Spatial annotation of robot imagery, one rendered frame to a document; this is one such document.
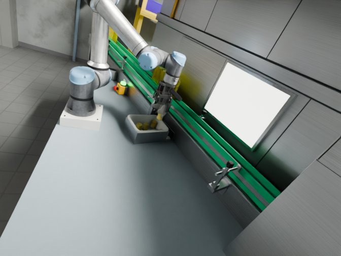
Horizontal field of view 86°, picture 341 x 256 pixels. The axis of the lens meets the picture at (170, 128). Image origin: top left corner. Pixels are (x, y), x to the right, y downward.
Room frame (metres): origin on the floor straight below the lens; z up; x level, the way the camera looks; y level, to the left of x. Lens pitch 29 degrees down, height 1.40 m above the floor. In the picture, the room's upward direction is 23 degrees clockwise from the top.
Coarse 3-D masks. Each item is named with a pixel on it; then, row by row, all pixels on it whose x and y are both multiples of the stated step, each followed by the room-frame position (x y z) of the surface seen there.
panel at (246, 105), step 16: (224, 80) 1.13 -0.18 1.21; (240, 80) 1.07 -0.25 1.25; (256, 80) 1.01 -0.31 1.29; (224, 96) 1.09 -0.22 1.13; (240, 96) 1.03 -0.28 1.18; (256, 96) 0.97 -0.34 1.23; (272, 96) 0.92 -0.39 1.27; (288, 96) 0.88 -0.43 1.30; (224, 112) 1.05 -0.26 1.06; (240, 112) 0.99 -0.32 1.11; (256, 112) 0.94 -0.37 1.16; (272, 112) 0.89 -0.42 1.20; (240, 128) 0.96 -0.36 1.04; (256, 128) 0.90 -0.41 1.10
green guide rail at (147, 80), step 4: (112, 44) 2.01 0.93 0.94; (116, 48) 1.91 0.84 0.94; (120, 52) 1.82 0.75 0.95; (128, 60) 1.66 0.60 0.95; (132, 64) 1.59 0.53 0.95; (136, 68) 1.53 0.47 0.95; (140, 72) 1.47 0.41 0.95; (144, 76) 1.41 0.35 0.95; (148, 80) 1.36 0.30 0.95; (148, 84) 1.35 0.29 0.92; (152, 84) 1.31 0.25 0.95; (152, 88) 1.30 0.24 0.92; (156, 88) 1.26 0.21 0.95
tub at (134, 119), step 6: (132, 114) 0.97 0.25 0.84; (132, 120) 0.96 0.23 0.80; (138, 120) 0.99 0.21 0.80; (144, 120) 1.02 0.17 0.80; (150, 120) 1.05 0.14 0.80; (156, 120) 1.07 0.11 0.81; (150, 126) 1.04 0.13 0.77; (156, 126) 1.05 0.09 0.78; (162, 126) 1.01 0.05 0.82; (138, 132) 0.84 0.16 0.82; (144, 132) 0.85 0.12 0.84; (150, 132) 0.88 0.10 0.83
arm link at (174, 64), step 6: (174, 54) 0.93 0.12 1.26; (180, 54) 0.94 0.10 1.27; (168, 60) 0.93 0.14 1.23; (174, 60) 0.93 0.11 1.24; (180, 60) 0.93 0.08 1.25; (168, 66) 0.93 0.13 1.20; (174, 66) 0.92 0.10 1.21; (180, 66) 0.93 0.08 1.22; (168, 72) 0.93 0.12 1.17; (174, 72) 0.93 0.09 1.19; (180, 72) 0.95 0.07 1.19
